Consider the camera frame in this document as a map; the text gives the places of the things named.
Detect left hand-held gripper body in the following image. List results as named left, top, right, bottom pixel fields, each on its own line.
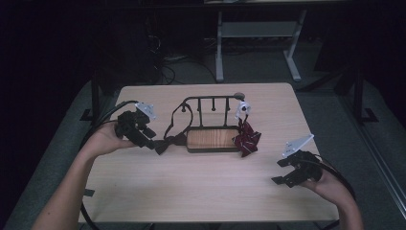
left=114, top=102, right=158, bottom=150

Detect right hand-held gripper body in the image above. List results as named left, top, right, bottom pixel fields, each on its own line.
left=277, top=133, right=324, bottom=189

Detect black bow tie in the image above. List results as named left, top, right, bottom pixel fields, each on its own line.
left=153, top=103, right=194, bottom=156

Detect red striped bow tie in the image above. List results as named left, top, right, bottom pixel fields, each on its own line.
left=232, top=100, right=262, bottom=158

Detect black hook rack wooden base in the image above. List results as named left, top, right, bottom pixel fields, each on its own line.
left=181, top=95, right=247, bottom=153

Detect person's left hand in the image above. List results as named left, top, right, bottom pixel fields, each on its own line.
left=79, top=121, right=138, bottom=158

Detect person's right hand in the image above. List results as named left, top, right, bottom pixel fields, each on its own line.
left=300, top=171, right=356, bottom=210

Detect black metal stand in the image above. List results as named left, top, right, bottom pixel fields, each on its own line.
left=352, top=63, right=379, bottom=125

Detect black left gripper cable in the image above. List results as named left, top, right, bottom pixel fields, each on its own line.
left=79, top=100, right=140, bottom=230

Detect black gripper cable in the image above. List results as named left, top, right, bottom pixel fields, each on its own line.
left=314, top=153, right=357, bottom=200
left=79, top=100, right=140, bottom=230

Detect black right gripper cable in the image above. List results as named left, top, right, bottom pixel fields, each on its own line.
left=314, top=153, right=357, bottom=200

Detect black floor cables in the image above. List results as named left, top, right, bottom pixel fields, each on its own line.
left=147, top=32, right=218, bottom=85

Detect white metal desk frame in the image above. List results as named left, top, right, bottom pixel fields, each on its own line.
left=214, top=9, right=307, bottom=82

